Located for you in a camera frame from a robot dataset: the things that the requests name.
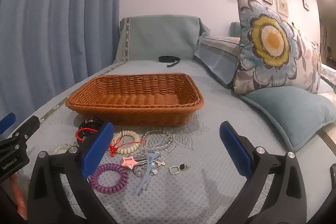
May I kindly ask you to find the blue striped cushion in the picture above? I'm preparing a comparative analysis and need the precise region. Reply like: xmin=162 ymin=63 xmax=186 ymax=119
xmin=194 ymin=31 xmax=242 ymax=89

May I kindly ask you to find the black strap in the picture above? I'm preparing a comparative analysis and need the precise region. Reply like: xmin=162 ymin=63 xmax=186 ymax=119
xmin=158 ymin=55 xmax=182 ymax=67

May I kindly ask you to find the large flower print pillow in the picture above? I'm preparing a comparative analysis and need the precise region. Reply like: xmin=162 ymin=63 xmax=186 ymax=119
xmin=233 ymin=0 xmax=305 ymax=94

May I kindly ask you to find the purple coil hair tie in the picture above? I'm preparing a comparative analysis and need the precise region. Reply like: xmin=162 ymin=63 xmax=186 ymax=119
xmin=89 ymin=163 xmax=128 ymax=193

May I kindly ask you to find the light blue hair clip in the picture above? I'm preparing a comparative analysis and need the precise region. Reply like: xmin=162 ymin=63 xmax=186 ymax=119
xmin=135 ymin=150 xmax=161 ymax=195

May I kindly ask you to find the pale butterfly picture frame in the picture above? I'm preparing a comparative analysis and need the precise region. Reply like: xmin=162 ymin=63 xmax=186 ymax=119
xmin=275 ymin=0 xmax=290 ymax=17

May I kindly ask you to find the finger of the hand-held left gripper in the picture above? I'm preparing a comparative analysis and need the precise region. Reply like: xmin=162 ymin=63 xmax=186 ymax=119
xmin=0 ymin=112 xmax=16 ymax=135
xmin=5 ymin=116 xmax=41 ymax=147

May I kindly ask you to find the silver earring with black stone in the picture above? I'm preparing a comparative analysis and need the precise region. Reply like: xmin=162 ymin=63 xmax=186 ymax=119
xmin=169 ymin=164 xmax=190 ymax=175

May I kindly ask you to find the brown wicker basket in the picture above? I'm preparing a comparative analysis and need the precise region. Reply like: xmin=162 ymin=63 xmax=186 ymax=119
xmin=66 ymin=72 xmax=204 ymax=127

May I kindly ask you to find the blue curtain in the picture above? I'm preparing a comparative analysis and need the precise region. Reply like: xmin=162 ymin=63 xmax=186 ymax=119
xmin=0 ymin=0 xmax=124 ymax=122

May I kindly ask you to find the pink star hair clip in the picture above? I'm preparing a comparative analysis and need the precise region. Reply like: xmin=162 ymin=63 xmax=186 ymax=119
xmin=121 ymin=156 xmax=149 ymax=170

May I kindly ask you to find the silver butterfly charm bracelet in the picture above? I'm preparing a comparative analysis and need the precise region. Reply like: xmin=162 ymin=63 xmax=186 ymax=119
xmin=133 ymin=154 xmax=166 ymax=178

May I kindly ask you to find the plain teal pillow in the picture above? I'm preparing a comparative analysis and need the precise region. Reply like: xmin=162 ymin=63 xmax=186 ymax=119
xmin=240 ymin=86 xmax=336 ymax=152

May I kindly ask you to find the cream beaded bracelet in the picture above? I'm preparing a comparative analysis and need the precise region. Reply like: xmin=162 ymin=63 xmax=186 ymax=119
xmin=112 ymin=130 xmax=142 ymax=154

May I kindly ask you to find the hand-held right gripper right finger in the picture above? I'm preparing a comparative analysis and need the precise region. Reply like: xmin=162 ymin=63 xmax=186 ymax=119
xmin=219 ymin=121 xmax=311 ymax=224

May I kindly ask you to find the white pearl bracelet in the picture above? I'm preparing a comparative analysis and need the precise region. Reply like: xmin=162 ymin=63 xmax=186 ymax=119
xmin=54 ymin=143 xmax=76 ymax=154

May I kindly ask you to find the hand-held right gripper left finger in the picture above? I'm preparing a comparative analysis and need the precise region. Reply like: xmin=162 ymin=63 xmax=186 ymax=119
xmin=27 ymin=122 xmax=118 ymax=224

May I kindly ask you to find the red string bracelet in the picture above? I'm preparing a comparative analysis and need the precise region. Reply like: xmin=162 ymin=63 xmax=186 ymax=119
xmin=76 ymin=127 xmax=143 ymax=157

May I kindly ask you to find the clear crystal bracelet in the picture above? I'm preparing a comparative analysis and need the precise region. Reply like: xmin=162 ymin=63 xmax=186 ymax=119
xmin=142 ymin=130 xmax=173 ymax=150

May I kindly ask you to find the black wristwatch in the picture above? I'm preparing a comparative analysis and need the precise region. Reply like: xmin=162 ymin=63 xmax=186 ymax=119
xmin=79 ymin=119 xmax=104 ymax=146

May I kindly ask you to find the orange patterned cloth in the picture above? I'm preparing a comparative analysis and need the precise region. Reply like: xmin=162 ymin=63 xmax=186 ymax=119
xmin=10 ymin=174 xmax=28 ymax=220

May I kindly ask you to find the pink leaf print pillow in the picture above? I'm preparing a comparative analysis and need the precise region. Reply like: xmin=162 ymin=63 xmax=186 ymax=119
xmin=295 ymin=26 xmax=323 ymax=94

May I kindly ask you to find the grey-green sofa armrest cover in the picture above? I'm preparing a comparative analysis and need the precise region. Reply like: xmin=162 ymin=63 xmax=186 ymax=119
xmin=114 ymin=15 xmax=210 ymax=64

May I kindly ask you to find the teal sofa backrest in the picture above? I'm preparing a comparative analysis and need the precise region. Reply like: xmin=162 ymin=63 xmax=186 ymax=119
xmin=230 ymin=22 xmax=242 ymax=37

